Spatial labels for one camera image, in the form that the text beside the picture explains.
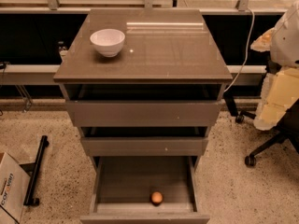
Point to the small bottle behind cabinet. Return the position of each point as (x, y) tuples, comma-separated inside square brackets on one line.
[(63, 49)]

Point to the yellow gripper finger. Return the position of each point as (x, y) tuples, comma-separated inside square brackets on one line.
[(263, 42), (279, 93)]

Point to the grey top drawer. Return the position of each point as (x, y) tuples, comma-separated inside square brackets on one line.
[(150, 105)]

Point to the grey drawer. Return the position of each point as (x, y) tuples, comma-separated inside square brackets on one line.
[(123, 187), (145, 141), (150, 105)]

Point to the cardboard box with print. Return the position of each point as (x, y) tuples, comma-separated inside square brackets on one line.
[(13, 186)]

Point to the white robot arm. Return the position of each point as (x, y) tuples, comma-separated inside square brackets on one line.
[(284, 49)]

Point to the black office chair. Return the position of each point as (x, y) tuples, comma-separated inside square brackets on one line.
[(287, 127)]

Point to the grey middle drawer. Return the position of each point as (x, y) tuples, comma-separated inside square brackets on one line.
[(145, 141)]

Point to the grey drawer cabinet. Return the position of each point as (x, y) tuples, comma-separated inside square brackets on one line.
[(161, 46)]

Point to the orange fruit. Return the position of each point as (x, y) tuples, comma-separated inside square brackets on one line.
[(156, 198)]

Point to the grey bottom drawer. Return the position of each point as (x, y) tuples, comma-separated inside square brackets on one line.
[(123, 187)]

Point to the black metal bar stand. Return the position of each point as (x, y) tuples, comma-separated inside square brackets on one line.
[(32, 169)]

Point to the white ceramic bowl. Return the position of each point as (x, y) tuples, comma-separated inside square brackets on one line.
[(108, 42)]

